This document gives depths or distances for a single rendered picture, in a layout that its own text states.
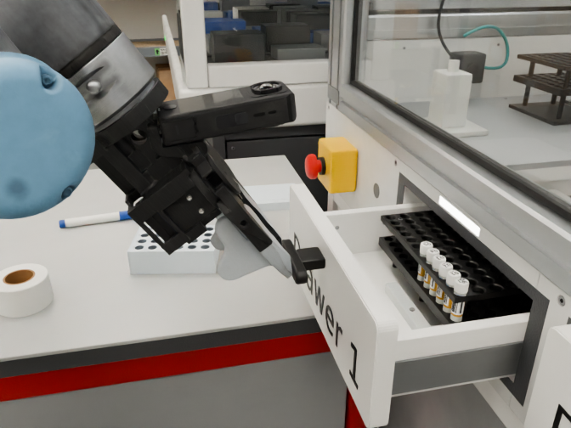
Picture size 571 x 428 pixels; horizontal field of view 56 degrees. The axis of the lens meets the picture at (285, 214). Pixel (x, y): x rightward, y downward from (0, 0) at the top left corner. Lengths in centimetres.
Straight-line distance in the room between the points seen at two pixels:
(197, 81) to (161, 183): 83
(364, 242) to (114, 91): 39
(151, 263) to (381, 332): 46
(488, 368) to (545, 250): 12
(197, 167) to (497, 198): 26
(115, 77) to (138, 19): 421
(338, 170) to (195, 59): 54
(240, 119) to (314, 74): 89
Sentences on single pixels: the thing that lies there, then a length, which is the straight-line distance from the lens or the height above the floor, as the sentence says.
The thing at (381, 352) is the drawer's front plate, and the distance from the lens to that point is 43.
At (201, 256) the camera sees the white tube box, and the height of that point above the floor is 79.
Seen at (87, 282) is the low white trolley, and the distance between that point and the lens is 82.
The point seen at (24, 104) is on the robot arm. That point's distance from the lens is 26.
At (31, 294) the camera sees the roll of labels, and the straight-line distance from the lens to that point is 76.
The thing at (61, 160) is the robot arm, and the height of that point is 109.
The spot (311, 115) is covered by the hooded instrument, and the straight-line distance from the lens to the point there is 134.
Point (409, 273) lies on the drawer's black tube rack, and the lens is 59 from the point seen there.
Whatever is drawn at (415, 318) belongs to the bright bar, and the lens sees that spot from 57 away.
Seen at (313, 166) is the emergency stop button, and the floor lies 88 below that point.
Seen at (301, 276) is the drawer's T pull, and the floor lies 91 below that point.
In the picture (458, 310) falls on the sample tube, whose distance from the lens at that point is 53.
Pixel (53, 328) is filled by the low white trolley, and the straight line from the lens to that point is 74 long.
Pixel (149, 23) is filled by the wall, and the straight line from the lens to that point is 463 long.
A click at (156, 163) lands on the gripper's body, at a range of 46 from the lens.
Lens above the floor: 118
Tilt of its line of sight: 25 degrees down
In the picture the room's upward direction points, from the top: straight up
